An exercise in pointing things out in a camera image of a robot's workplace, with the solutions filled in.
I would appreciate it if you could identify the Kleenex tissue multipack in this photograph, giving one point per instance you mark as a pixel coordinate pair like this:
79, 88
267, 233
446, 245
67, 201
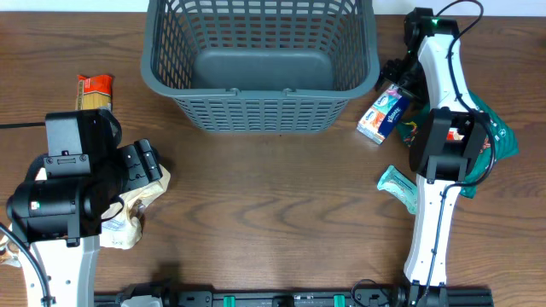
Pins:
381, 118

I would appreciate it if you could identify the beige snack bag brown label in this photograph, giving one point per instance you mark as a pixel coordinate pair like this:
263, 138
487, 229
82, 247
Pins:
9, 253

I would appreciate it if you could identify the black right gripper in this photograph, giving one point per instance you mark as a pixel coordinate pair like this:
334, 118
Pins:
395, 72

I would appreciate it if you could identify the orange spaghetti packet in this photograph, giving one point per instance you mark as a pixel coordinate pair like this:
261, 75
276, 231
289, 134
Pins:
94, 92

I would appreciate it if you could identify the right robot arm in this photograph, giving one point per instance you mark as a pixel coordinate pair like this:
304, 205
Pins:
442, 153

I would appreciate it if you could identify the teal wet wipes packet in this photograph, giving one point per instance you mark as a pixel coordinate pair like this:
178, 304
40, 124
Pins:
397, 184

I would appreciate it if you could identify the beige paper pouch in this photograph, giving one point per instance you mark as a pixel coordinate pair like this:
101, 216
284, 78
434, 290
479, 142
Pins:
124, 229

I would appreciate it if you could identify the black mounting rail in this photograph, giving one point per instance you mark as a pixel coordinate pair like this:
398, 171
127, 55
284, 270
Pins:
364, 293

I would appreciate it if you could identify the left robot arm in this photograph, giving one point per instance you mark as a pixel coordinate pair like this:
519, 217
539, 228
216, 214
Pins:
57, 211

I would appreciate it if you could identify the grey plastic laundry basket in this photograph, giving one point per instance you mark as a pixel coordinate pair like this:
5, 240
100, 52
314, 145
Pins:
265, 66

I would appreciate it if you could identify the green Nescafe coffee bag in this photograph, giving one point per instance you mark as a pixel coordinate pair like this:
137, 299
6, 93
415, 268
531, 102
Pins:
506, 144

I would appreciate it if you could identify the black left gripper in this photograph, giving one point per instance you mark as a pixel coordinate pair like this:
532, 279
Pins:
141, 160

